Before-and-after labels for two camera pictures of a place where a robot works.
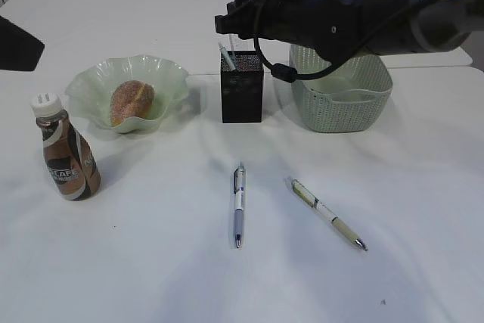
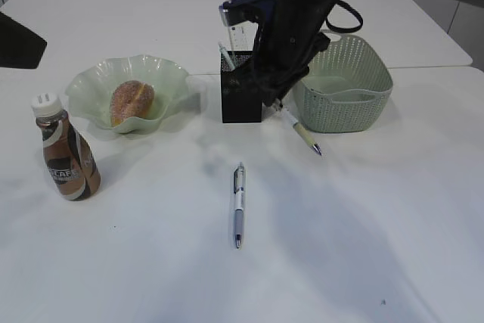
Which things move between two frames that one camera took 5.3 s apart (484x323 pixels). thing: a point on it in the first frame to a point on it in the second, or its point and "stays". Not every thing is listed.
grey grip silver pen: x=240 y=191 stays
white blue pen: x=226 y=57 stays
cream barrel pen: x=323 y=209 to x=300 y=129
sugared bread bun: x=131 y=98 stays
